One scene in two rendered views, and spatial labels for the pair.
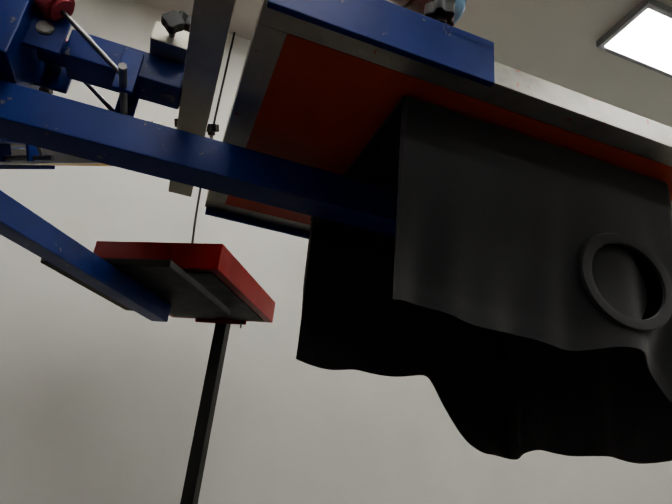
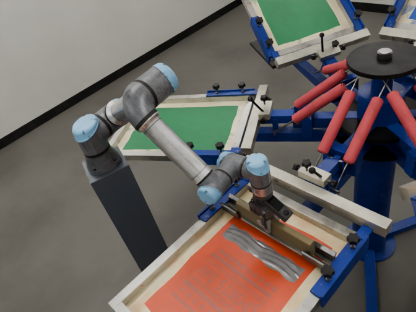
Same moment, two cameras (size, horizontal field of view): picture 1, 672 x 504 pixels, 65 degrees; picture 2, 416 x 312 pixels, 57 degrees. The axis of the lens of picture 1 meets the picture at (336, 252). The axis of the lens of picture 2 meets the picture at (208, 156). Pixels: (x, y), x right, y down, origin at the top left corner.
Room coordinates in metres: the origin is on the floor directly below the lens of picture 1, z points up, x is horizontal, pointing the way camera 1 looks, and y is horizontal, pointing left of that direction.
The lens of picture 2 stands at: (1.63, -0.40, 2.21)
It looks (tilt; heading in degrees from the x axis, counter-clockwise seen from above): 39 degrees down; 163
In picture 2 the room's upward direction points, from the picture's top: 16 degrees counter-clockwise
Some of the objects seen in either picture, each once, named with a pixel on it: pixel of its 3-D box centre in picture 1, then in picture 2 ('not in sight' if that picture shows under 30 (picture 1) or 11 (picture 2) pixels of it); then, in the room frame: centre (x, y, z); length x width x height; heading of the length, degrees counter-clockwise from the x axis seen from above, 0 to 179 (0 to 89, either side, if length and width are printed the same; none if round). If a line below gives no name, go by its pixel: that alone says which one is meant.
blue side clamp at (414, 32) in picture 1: (382, 37); (226, 200); (0.51, -0.03, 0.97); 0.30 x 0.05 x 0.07; 107
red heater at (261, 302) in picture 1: (193, 286); not in sight; (1.92, 0.52, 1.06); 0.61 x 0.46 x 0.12; 167
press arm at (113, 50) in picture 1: (127, 71); (322, 174); (0.68, 0.36, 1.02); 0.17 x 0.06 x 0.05; 107
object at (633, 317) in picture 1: (533, 260); not in sight; (0.69, -0.28, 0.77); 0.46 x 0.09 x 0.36; 107
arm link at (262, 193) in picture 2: not in sight; (261, 187); (0.76, 0.03, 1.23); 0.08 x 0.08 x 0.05
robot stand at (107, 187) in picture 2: not in sight; (146, 244); (0.17, -0.42, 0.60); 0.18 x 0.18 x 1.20; 0
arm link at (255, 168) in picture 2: not in sight; (257, 170); (0.76, 0.03, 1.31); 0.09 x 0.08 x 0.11; 27
